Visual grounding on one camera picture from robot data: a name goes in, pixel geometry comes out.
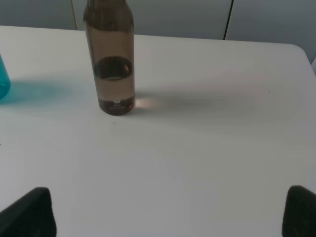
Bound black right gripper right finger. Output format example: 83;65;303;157
282;186;316;237

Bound brown translucent plastic bottle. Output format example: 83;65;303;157
83;0;135;116

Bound teal translucent plastic cup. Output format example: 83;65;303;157
0;56;11;100

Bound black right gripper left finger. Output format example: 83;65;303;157
0;187;57;237

